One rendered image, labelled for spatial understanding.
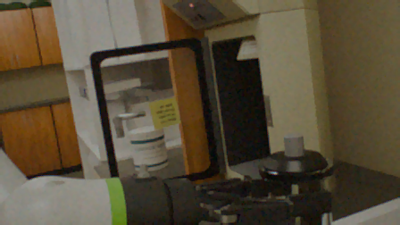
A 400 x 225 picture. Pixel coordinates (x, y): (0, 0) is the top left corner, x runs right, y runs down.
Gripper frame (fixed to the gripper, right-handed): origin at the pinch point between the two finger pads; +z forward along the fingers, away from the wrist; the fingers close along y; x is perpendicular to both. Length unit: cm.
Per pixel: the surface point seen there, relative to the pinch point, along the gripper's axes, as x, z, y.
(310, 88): -14.5, 22.7, 28.2
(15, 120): 39, -49, 530
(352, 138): 2, 59, 56
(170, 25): -32, 2, 65
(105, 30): -39, 1, 166
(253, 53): -22.8, 13.6, 38.3
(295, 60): -20.8, 18.5, 28.2
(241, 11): -30.9, 6.0, 29.5
